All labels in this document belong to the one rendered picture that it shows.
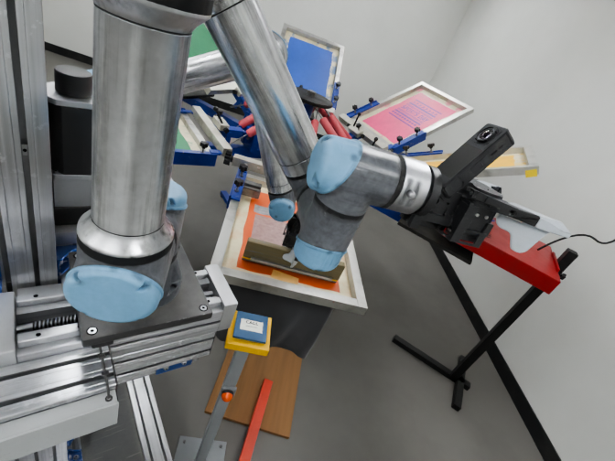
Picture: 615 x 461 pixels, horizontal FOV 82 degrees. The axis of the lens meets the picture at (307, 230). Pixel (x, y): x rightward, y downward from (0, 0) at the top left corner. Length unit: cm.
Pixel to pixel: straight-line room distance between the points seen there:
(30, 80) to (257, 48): 35
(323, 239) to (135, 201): 24
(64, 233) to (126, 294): 42
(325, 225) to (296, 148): 14
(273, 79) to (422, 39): 545
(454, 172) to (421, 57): 548
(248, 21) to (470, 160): 33
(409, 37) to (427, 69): 54
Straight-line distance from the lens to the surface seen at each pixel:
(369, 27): 573
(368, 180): 44
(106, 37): 40
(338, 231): 48
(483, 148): 52
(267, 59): 51
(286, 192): 102
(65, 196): 89
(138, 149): 42
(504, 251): 212
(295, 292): 126
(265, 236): 151
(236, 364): 125
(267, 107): 52
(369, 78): 583
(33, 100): 70
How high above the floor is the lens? 182
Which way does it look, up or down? 32 degrees down
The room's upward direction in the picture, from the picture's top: 23 degrees clockwise
